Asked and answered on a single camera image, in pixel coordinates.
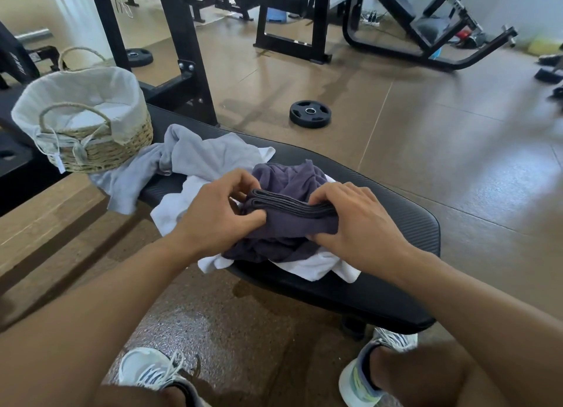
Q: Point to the person's left forearm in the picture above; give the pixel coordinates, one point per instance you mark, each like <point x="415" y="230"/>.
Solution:
<point x="79" y="327"/>

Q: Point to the woven basket with white liner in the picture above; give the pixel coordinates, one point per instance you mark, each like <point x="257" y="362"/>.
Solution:
<point x="79" y="83"/>

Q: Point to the blue plastic container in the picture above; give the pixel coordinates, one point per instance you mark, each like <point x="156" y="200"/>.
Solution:
<point x="277" y="15"/>

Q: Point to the light grey towel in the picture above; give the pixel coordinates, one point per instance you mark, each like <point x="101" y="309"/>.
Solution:
<point x="202" y="154"/>

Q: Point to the white towel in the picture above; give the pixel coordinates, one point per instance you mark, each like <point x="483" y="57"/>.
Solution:
<point x="176" y="209"/>
<point x="97" y="114"/>

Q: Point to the black gym accessory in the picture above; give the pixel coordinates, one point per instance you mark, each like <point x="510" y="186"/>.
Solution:
<point x="547" y="76"/>
<point x="558" y="92"/>
<point x="552" y="60"/>

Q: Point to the yellow green cushion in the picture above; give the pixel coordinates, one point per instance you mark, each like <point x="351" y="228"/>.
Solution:
<point x="543" y="47"/>

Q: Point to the person's right leg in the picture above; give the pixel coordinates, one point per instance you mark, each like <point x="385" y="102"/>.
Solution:
<point x="422" y="376"/>

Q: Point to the person's leg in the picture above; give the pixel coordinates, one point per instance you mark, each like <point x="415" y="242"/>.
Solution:
<point x="422" y="376"/>
<point x="132" y="400"/>

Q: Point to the black bumper plate white print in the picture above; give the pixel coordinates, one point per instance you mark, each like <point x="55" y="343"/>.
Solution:
<point x="17" y="59"/>

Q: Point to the person's left white shoe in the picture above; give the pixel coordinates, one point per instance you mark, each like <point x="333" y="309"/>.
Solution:
<point x="140" y="367"/>

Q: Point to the white power strip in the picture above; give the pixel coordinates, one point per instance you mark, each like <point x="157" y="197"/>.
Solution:
<point x="373" y="23"/>

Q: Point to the person's white shoe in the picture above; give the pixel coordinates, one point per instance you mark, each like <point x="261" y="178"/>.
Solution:
<point x="140" y="367"/>
<point x="352" y="384"/>

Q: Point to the person's right hand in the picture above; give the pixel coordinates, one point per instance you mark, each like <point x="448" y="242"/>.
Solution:
<point x="365" y="231"/>

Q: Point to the large black weight plate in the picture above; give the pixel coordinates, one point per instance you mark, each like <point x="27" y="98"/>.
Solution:
<point x="22" y="156"/>

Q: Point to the silver steel barbell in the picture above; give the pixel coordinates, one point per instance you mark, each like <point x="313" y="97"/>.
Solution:
<point x="35" y="35"/>

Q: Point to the person's left hand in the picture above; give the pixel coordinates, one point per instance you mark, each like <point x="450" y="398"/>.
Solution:
<point x="211" y="217"/>

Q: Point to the black padded weight bench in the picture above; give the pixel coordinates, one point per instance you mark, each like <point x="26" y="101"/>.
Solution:
<point x="396" y="226"/>

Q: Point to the black steel base beam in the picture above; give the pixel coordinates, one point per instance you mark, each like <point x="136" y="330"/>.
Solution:
<point x="22" y="195"/>

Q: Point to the black bench press frame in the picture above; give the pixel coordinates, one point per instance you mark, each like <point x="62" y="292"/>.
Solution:
<point x="321" y="20"/>

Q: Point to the person's left leg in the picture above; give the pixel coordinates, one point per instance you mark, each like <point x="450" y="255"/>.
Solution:
<point x="132" y="400"/>

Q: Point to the black rubber weight plate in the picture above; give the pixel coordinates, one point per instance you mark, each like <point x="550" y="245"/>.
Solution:
<point x="143" y="61"/>
<point x="299" y="115"/>

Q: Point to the person's right white shoe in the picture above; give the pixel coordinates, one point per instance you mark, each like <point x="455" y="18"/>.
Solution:
<point x="352" y="384"/>

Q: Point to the black barbell stand frame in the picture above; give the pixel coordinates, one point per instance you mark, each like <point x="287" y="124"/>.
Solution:
<point x="44" y="53"/>

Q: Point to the small red object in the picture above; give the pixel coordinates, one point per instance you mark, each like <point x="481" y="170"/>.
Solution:
<point x="462" y="35"/>

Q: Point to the black steel squat rack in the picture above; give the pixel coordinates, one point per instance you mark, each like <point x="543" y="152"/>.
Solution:
<point x="189" y="46"/>

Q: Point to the person's right forearm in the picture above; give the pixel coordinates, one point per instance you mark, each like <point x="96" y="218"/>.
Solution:
<point x="492" y="314"/>

